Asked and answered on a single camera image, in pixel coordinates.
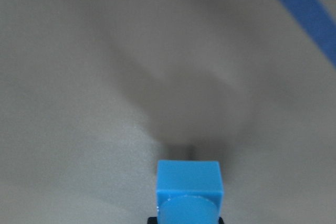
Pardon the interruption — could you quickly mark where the long blue studded block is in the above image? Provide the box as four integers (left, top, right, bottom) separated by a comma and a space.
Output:
156, 160, 224, 223

